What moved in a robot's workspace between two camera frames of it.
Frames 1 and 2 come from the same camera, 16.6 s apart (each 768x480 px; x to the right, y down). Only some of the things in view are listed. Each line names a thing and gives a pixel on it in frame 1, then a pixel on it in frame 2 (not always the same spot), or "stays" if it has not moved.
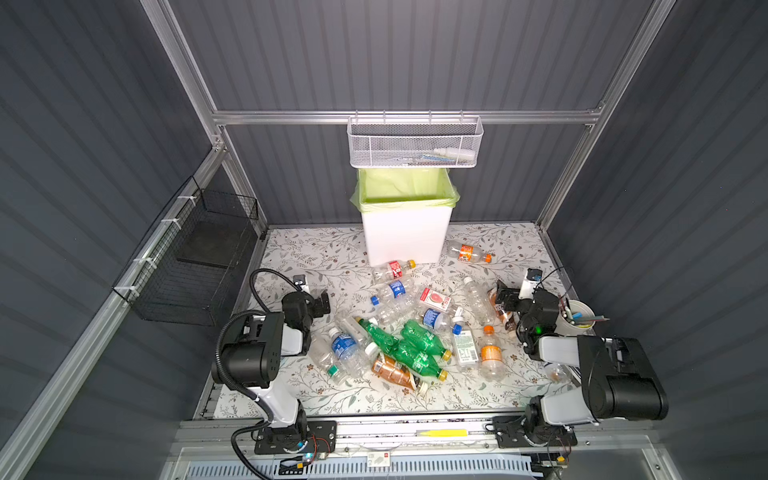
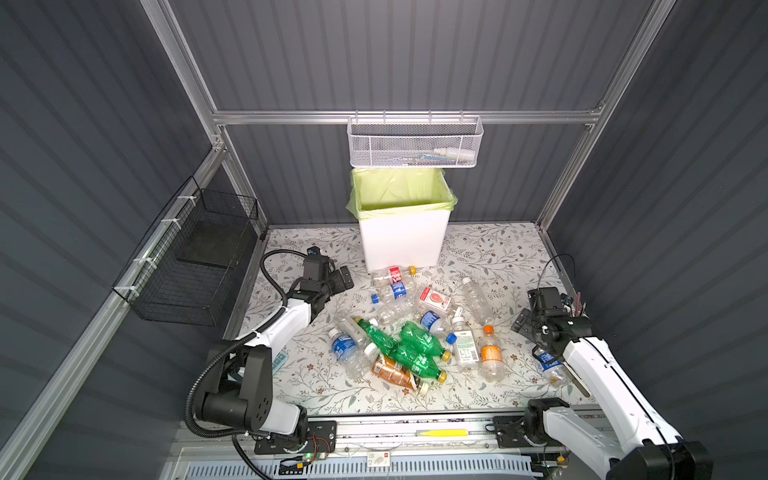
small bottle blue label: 557,374 stays
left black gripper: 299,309 -> 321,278
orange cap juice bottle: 491,354 stays
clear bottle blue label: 348,353 stays
